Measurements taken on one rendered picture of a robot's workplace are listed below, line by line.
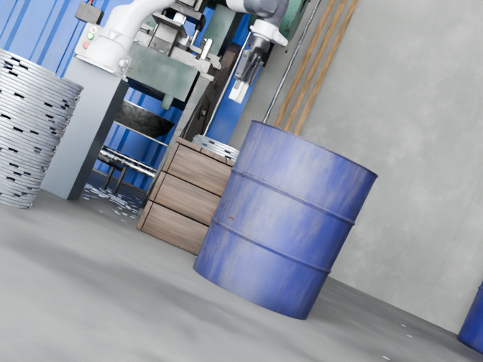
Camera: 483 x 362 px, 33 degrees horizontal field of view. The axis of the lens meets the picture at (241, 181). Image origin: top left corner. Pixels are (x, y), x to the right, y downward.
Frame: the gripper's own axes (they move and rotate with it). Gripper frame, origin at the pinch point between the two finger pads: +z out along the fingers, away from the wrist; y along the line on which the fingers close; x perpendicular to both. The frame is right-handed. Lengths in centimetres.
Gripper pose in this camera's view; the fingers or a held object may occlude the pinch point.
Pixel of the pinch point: (238, 91)
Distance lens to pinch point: 285.8
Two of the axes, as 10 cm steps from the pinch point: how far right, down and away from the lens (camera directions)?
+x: 8.2, 3.6, -4.4
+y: -4.0, -1.7, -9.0
